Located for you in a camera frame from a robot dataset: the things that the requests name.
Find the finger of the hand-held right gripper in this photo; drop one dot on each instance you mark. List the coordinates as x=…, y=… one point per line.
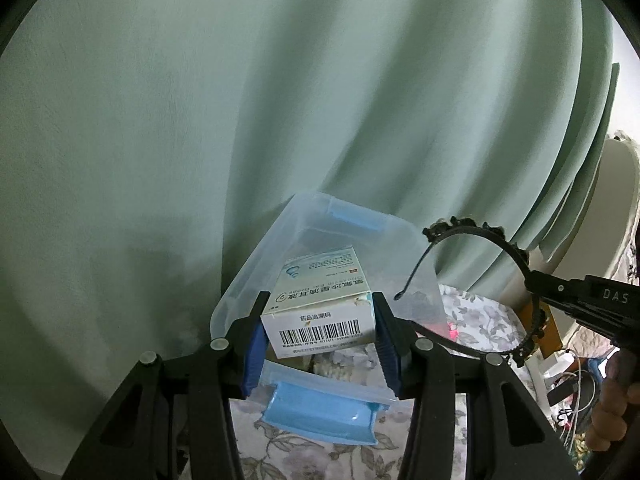
x=555, y=287
x=575, y=314

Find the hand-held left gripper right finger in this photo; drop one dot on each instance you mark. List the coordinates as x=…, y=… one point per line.
x=389, y=362

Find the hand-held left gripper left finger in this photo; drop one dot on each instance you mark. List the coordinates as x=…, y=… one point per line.
x=254, y=357

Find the black flower headband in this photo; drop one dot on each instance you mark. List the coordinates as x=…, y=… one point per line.
x=535, y=317

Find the white medicine box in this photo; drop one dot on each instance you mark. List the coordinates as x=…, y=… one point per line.
x=320, y=325

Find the clear plastic container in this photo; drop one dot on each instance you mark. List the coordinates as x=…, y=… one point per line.
x=250, y=280

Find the person's right hand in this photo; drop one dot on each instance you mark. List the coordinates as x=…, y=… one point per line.
x=607, y=410

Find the orange wooden board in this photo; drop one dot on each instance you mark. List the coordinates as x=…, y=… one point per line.
x=545, y=335

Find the floral blanket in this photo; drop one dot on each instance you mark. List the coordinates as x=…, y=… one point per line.
x=480, y=320

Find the white furniture panel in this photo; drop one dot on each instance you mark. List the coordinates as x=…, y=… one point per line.
x=615, y=210

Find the green curtain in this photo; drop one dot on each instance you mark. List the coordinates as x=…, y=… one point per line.
x=250, y=85

